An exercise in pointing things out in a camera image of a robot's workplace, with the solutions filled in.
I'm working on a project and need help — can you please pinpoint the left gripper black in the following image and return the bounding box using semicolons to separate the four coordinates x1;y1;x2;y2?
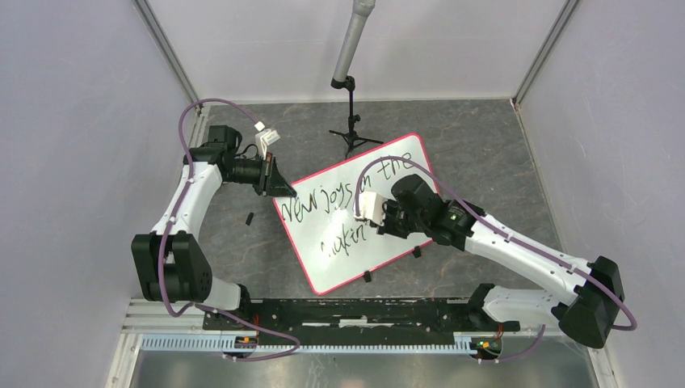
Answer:
225;152;296;198

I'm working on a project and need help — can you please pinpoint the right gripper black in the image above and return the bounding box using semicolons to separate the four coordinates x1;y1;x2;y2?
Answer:
369;197;427;239

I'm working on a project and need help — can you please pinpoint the whiteboard with pink frame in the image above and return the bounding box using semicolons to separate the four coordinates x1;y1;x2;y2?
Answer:
274;133;431;295

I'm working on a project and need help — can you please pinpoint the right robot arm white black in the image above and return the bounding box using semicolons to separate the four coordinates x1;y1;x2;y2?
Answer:
359;174;625;348

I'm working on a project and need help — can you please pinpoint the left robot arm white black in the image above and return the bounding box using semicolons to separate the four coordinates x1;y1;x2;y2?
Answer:
131;123;296;330

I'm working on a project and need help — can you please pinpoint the black microphone tripod stand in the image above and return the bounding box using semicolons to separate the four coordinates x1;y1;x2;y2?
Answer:
329;75;384;160

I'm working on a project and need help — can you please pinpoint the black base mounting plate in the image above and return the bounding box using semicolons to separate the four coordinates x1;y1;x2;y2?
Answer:
236;297;520;346

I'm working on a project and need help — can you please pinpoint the silver microphone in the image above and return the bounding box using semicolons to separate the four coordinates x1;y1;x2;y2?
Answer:
330;0;376;89

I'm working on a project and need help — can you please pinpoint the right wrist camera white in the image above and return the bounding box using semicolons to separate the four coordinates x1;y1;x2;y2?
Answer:
353;191;389;227

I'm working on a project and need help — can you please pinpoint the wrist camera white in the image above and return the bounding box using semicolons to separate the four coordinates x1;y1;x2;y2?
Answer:
254;121;280;158
353;191;389;227

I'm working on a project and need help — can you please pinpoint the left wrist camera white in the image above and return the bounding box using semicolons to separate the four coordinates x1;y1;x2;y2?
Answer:
254;121;280;158

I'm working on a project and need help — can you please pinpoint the slotted aluminium rail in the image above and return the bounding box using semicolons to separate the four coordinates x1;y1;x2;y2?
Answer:
140;334;483;355

